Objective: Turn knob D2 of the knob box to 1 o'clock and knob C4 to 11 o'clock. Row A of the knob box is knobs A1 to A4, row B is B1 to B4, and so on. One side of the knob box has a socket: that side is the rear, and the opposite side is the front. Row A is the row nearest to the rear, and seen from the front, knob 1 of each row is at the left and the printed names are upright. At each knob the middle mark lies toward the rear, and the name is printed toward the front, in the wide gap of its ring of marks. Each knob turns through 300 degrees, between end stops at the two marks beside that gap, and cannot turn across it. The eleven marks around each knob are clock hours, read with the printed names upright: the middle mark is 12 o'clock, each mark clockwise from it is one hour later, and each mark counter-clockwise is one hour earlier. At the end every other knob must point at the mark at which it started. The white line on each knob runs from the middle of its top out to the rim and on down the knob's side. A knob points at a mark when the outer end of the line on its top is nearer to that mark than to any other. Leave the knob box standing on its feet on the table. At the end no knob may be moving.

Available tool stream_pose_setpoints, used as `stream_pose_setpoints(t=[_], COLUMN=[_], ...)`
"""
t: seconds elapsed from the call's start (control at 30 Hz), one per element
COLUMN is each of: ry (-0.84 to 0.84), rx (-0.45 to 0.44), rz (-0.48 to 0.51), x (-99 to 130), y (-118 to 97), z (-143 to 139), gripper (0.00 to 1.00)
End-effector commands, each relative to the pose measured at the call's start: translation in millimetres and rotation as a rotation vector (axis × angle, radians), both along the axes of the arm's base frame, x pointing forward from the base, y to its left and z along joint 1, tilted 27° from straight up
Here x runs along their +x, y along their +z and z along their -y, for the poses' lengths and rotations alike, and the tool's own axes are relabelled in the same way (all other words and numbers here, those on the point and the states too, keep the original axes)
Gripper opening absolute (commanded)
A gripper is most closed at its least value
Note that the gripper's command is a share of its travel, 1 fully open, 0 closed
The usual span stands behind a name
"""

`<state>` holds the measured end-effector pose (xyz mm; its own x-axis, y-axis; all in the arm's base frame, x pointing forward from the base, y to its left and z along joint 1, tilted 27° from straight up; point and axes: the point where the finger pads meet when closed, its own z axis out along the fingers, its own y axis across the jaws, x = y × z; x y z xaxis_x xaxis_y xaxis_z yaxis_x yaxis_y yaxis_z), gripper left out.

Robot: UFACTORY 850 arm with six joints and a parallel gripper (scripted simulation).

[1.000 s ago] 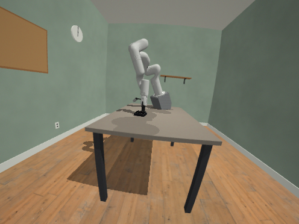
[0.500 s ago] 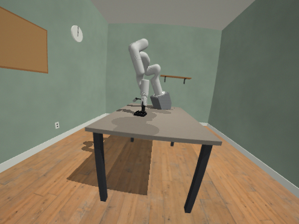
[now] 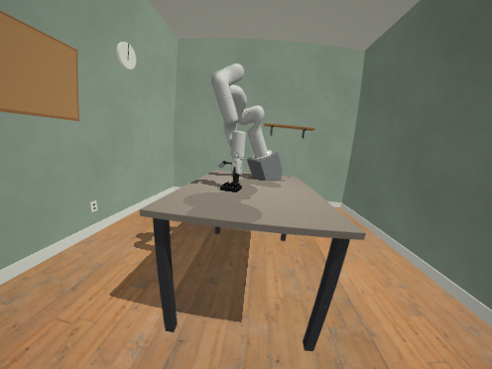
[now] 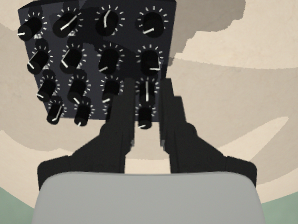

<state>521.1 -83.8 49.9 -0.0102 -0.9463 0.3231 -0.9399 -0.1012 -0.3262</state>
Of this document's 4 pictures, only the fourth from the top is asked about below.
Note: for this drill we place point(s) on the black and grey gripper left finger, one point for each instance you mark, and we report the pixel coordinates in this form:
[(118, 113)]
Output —
[(107, 151)]

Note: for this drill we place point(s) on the black knob box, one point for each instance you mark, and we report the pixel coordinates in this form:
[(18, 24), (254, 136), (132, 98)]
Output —
[(122, 27)]

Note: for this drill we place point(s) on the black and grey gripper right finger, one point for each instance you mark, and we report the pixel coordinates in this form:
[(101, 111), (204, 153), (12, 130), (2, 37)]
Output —
[(179, 138)]

